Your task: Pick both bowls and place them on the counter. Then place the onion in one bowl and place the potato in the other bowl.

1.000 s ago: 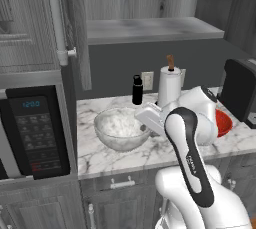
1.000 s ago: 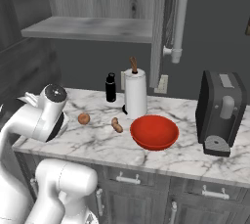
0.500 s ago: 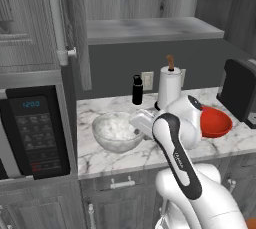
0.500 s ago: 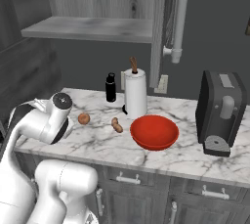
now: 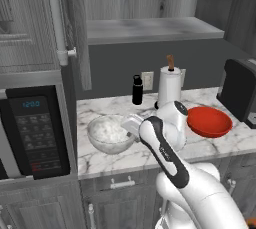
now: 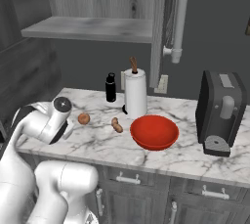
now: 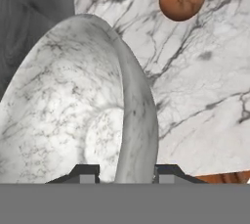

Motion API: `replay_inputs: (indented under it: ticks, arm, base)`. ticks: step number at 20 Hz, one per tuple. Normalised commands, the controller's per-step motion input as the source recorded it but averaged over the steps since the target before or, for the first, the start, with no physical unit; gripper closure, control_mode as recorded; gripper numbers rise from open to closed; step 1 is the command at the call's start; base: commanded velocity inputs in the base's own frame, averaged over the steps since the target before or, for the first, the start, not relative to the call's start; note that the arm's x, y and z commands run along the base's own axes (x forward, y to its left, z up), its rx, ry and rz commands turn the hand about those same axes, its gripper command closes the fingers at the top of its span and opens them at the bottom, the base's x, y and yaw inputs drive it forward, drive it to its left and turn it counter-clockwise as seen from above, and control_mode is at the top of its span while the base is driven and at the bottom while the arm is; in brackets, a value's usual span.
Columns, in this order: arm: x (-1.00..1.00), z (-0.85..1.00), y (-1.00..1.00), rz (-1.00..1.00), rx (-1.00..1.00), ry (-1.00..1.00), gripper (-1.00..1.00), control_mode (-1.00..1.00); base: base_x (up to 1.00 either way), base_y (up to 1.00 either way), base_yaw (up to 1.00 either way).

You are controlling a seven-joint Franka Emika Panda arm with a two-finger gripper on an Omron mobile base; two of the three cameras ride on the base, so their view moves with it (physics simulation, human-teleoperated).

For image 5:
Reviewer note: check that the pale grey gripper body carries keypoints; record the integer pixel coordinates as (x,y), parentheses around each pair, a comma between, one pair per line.
(133,124)

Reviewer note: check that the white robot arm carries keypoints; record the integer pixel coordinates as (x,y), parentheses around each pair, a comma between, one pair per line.
(203,203)

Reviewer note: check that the clear glass bowl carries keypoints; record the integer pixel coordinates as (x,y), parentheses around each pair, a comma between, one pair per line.
(108,134)

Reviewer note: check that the red bowl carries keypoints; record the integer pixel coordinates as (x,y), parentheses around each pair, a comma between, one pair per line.
(208,122)

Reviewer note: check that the black bottle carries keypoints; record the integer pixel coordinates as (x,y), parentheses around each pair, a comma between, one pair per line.
(137,91)

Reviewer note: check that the white paper towel roll holder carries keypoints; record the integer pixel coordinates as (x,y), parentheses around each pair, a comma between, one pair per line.
(169,86)

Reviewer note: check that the grey drawer front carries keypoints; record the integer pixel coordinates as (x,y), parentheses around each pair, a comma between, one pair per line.
(100,183)

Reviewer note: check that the grey lower cupboard door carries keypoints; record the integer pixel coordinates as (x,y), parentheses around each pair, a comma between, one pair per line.
(123,211)
(243,183)

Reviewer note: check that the grey open cupboard shelf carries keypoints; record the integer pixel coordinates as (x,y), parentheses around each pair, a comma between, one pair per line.
(150,29)

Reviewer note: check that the black microwave oven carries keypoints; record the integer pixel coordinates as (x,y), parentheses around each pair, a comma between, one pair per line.
(36,133)

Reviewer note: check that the grey wood cupboard door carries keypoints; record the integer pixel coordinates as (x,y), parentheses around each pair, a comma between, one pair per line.
(80,29)
(233,6)

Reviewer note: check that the black toaster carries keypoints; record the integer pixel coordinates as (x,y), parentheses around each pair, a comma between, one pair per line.
(238,89)

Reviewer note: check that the grey cabinet below microwave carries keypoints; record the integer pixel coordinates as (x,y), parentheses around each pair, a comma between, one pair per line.
(40,206)

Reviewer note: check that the grey cupboard above microwave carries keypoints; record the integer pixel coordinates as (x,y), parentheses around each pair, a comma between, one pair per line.
(23,23)

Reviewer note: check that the orange round object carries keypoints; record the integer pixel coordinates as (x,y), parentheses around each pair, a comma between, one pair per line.
(252,224)

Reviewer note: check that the white wall outlet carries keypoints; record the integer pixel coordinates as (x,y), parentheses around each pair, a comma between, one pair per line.
(183,77)
(147,80)

